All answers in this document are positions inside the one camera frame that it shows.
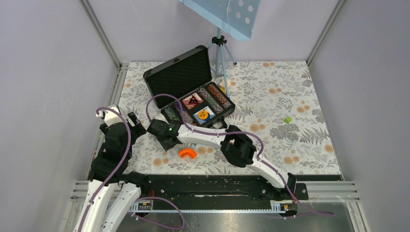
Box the orange curved toy block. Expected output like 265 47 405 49
178 148 197 159

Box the blue card deck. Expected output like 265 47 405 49
193 106 216 125

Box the yellow big blind button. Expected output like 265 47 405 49
197 110 210 118

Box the black all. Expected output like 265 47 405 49
186 94 201 108

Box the black poker set case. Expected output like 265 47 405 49
143 45 235 129

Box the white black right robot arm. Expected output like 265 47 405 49
147 119 299 202

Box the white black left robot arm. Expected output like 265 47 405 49
74 106 150 232

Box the green chip row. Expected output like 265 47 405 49
164 107 180 121

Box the red card deck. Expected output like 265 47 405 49
181 92 204 111

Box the orange blue chip row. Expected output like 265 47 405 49
207 84 232 108

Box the blue tripod stand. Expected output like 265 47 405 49
207 28 237 98

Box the floral table mat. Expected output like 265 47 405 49
127 61 341 175

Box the green toy cube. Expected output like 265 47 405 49
284 116 292 124

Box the blue perforated board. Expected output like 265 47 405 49
180 0 261 42

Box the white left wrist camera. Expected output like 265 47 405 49
96 104 123 127

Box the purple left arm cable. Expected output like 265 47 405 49
76 106 187 232

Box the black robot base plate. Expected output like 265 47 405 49
122 172 294 211

